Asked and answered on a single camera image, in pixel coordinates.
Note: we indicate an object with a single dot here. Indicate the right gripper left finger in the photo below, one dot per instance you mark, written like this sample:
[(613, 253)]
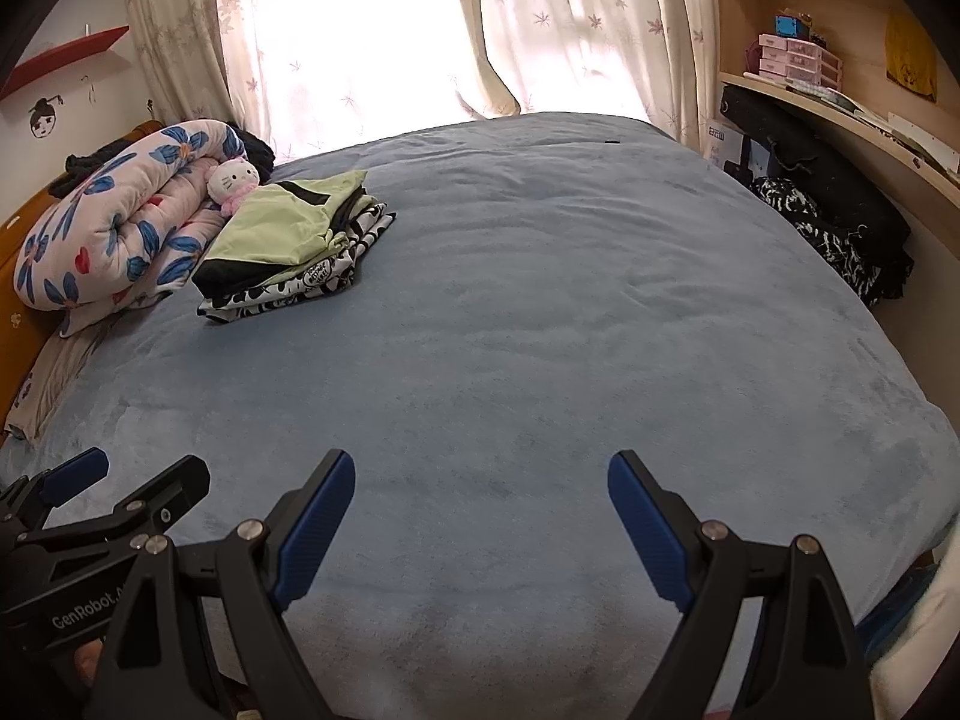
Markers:
[(158, 661)]

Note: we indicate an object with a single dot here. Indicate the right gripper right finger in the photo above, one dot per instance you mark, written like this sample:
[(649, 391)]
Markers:
[(805, 660)]

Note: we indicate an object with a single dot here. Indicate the light green black jacket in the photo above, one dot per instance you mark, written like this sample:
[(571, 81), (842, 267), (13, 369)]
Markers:
[(279, 228)]

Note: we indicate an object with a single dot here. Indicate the black white clothes pile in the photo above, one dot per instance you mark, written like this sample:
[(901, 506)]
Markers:
[(789, 166)]

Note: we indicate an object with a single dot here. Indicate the person's left hand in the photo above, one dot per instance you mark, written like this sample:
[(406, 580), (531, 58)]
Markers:
[(86, 661)]

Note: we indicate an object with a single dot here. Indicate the floral pink blue quilt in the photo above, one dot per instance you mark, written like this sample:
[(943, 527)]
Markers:
[(193, 220)]

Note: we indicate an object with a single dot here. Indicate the blue bed blanket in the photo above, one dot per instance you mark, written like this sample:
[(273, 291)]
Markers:
[(555, 288)]

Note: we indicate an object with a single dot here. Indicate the black white patterned garment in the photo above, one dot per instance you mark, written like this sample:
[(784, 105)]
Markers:
[(321, 278)]

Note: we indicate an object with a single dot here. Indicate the black knitted garment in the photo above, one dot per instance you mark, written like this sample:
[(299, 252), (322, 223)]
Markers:
[(78, 168)]

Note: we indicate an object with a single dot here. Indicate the white pink cat plush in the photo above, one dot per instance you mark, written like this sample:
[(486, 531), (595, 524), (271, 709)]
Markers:
[(228, 183)]

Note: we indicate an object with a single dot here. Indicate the white cardboard box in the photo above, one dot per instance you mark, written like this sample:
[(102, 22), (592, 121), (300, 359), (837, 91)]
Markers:
[(735, 153)]

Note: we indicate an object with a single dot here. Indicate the pink drawer box stack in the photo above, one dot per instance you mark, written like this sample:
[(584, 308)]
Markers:
[(788, 58)]

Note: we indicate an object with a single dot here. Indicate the cartoon face wall sticker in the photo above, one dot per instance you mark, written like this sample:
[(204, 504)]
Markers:
[(43, 116)]

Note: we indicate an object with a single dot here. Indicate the red wall shelf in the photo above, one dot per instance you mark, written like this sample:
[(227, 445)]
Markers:
[(61, 56)]

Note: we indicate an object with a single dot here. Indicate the wooden wall shelf unit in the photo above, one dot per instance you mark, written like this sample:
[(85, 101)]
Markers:
[(856, 31)]

